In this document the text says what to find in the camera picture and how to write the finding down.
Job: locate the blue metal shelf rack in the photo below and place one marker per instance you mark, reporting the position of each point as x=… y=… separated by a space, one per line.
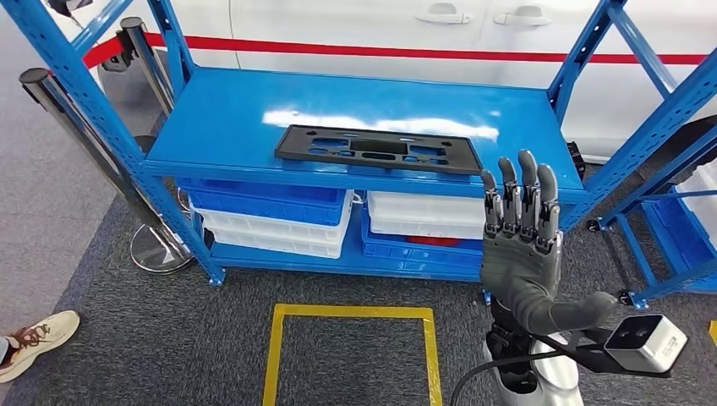
x=634 y=253
x=336 y=112

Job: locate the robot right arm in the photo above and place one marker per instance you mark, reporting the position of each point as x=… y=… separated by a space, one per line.
x=552 y=375

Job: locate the person's right leg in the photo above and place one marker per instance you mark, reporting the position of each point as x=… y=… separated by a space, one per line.
x=3 y=350

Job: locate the black camera bracket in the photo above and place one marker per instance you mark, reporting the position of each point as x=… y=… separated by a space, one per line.
x=582 y=353

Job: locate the yellow floor tape square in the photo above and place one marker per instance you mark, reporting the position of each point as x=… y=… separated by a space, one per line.
x=347 y=311
x=713 y=330

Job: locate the person's right foot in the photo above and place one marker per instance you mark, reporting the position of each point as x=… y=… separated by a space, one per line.
x=39 y=342

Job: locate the white car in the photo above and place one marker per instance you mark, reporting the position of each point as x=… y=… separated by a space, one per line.
x=336 y=22

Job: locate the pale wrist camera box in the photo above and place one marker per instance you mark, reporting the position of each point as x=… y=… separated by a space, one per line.
x=644 y=342

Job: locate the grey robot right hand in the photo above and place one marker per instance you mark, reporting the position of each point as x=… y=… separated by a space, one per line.
x=521 y=269

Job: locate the red item in crate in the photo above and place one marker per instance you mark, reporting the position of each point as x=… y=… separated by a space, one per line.
x=442 y=241

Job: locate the chrome stanchion post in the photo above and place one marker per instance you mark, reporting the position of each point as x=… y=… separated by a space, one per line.
x=147 y=61
x=162 y=252

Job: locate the blue plastic crate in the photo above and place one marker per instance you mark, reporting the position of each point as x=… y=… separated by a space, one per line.
x=269 y=204
x=414 y=255

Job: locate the white plastic crate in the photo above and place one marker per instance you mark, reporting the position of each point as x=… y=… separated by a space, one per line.
x=269 y=227
x=420 y=206
x=420 y=228
x=269 y=246

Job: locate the black plastic plate bracket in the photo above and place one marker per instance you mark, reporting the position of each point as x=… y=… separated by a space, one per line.
x=291 y=147

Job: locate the red barrier belt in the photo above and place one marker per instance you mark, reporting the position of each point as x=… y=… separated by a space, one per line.
x=336 y=49
x=101 y=53

